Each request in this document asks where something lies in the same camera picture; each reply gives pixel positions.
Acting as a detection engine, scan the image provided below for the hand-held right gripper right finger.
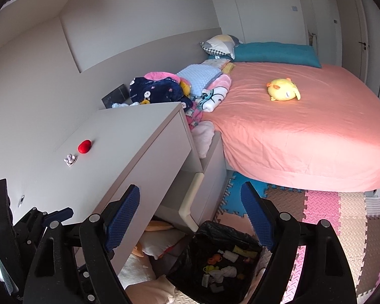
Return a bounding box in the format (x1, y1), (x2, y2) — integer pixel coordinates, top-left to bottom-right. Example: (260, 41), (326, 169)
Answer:
(240, 181), (358, 304)

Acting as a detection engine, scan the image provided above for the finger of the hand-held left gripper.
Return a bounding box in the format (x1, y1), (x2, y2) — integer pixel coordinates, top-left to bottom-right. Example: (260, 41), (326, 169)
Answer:
(14, 207), (74, 248)

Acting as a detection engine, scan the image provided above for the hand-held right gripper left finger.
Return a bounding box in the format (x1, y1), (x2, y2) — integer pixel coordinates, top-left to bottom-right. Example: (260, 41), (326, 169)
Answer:
(23, 184), (141, 304)

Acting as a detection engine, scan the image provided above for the bin with black bag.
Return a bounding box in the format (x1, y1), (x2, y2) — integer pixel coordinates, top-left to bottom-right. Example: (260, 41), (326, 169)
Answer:
(166, 220), (263, 304)

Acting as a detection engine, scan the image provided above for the yellow cushion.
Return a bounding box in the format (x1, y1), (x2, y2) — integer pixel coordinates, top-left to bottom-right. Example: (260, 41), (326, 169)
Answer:
(145, 220), (174, 232)

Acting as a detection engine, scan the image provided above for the white cushion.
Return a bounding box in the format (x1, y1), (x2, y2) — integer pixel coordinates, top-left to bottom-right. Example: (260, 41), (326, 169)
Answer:
(141, 230), (194, 258)

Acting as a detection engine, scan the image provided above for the white fluffy towel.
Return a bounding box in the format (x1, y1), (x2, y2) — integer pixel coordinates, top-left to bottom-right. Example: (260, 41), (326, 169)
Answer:
(117, 253), (157, 290)

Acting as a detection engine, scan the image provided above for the white desk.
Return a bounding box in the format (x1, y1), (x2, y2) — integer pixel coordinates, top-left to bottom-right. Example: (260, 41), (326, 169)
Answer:
(0, 101), (229, 276)

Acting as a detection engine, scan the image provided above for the cream foam edge guard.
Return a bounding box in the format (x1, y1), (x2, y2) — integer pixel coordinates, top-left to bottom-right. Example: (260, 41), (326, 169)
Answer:
(179, 173), (205, 232)

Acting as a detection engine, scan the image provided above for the beige cloth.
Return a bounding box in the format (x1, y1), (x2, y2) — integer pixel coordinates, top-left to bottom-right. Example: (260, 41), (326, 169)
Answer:
(127, 275), (184, 304)

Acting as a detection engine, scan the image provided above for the white fluffy cloth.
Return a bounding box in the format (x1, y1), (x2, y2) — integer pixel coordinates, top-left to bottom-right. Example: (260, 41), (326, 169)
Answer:
(192, 120), (215, 159)

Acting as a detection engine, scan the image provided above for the bed with pink sheet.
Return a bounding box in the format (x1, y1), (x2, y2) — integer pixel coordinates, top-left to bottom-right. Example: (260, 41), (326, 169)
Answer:
(203, 62), (380, 194)

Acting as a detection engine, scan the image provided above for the foam puzzle floor mat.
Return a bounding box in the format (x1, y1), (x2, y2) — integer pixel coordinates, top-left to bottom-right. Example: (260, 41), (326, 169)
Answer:
(214, 173), (380, 304)

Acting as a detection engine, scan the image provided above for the pink print blanket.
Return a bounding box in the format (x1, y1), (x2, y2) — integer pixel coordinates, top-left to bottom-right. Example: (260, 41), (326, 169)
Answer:
(185, 101), (205, 130)

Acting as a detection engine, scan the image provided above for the black box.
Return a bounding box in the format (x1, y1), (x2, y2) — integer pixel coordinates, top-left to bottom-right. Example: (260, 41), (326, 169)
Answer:
(101, 84), (129, 108)

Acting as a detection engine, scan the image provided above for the yellow chick plush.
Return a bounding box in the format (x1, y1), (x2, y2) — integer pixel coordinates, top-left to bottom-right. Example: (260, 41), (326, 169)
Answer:
(266, 78), (301, 102)

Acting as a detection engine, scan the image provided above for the white cartoon print blanket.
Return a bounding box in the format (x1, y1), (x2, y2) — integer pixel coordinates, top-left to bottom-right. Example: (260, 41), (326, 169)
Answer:
(195, 74), (232, 113)

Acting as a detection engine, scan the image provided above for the navy printed blanket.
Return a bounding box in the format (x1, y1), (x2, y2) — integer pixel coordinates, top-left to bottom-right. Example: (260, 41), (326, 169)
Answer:
(129, 76), (194, 111)

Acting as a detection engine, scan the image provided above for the light blue blanket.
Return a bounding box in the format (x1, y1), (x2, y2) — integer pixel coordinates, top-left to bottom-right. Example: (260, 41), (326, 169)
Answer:
(177, 64), (222, 97)

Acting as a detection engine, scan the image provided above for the teal pillow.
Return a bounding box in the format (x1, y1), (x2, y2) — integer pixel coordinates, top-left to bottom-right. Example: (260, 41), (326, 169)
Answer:
(209, 42), (322, 68)

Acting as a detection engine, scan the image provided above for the patterned grey yellow pillow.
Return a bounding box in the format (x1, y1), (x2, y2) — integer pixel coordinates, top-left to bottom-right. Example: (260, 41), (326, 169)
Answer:
(199, 34), (244, 60)

